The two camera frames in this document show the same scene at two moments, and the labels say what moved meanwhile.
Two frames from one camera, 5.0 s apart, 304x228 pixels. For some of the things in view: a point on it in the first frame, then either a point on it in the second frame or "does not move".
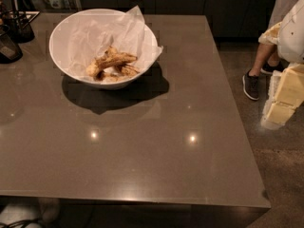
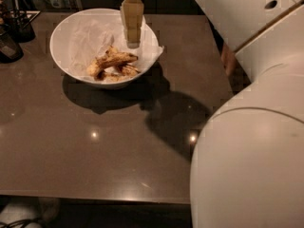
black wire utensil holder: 17,24 does not move
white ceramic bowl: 104,48 does not move
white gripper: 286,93 → 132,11
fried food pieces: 111,57 does not move
